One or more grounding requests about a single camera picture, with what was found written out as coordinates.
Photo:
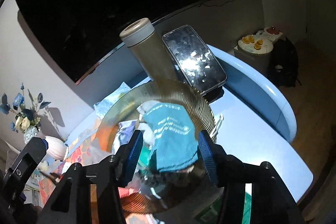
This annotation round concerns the teal towel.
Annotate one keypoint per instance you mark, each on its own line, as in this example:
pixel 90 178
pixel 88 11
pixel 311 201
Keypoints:
pixel 175 146

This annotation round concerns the floral orange table mat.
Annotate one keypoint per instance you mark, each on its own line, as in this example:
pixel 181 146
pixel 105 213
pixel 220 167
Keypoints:
pixel 92 150

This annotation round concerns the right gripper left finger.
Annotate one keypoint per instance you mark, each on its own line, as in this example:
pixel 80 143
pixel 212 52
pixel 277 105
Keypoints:
pixel 70 202

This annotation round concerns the green foil packet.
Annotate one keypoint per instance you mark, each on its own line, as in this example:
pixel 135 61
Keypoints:
pixel 233 206

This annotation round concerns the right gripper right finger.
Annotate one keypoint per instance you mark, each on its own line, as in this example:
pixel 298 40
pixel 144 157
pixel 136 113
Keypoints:
pixel 271 200

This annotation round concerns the brown thermos bottle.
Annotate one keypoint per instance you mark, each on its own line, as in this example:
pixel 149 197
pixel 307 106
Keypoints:
pixel 143 41

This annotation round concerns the blue tissue pack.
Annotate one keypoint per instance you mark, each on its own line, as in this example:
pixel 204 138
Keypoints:
pixel 101 108

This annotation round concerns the plate of orange slices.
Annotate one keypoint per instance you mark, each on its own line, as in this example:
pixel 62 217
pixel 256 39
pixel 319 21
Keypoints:
pixel 255 45

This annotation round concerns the black smartphone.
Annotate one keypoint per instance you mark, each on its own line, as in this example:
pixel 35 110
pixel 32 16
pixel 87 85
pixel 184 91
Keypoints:
pixel 195 60

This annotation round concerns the white ribbed vase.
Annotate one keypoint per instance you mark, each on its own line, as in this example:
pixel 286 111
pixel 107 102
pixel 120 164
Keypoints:
pixel 57 149

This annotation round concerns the amber ribbed glass bowl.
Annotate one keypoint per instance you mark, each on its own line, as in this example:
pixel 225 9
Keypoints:
pixel 155 192

